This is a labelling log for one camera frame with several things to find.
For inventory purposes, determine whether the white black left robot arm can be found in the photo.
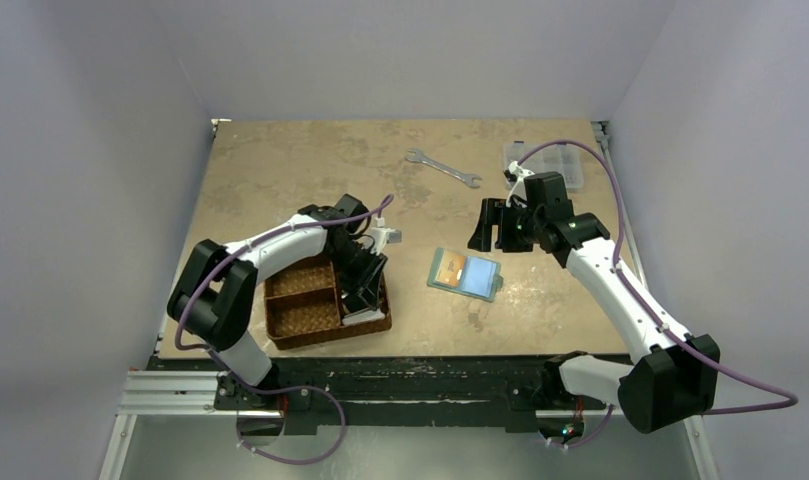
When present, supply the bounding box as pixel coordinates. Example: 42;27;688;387
166;194;402;409

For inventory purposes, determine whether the teal leather card holder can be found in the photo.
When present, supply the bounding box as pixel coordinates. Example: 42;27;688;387
426;247;504;302

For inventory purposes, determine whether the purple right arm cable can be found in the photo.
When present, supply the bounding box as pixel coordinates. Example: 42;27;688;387
516;139;799;452

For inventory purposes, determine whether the aluminium frame rail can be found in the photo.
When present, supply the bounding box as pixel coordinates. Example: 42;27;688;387
99;370;280;479

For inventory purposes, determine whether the clear plastic organizer box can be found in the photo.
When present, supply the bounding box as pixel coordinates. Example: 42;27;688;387
501;140;585;191

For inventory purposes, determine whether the brown woven divided basket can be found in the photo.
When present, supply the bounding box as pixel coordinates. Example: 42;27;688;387
263;254;392;350

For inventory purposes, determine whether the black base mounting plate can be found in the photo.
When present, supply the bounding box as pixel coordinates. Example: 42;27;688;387
147;355;606;435

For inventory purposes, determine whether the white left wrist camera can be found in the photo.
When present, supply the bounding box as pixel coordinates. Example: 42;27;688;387
366;216;403;255

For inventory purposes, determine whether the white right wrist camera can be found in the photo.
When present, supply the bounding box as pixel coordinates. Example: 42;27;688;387
503;161;533;206

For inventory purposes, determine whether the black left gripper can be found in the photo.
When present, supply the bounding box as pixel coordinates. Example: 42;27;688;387
324;241;387;310

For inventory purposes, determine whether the silver open-end wrench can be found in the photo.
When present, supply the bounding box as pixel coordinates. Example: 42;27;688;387
404;148;482;189

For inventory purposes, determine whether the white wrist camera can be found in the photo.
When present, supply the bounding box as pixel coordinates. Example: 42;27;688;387
503;161;533;206
366;216;403;255

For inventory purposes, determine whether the stack of cards in basket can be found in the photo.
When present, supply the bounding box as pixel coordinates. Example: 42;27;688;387
341;293;386;326

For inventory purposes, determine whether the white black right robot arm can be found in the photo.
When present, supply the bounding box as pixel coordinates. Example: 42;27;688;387
468;172;720;433

